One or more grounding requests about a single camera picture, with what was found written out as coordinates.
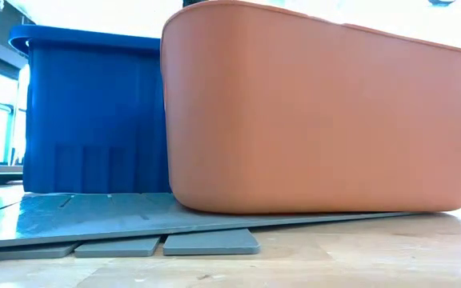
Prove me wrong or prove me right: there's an orange plastic basket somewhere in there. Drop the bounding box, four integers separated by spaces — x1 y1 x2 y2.
160 0 461 215

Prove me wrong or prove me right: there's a long grey slotted divider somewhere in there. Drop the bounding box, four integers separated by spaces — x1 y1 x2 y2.
0 228 262 262

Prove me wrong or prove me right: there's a large blue plastic bin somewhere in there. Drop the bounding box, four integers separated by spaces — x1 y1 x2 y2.
8 24 171 195

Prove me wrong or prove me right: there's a short grey slotted divider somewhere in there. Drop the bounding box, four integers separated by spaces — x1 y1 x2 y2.
0 191 419 251

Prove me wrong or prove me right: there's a blue window post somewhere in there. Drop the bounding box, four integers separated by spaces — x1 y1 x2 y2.
4 102 18 165

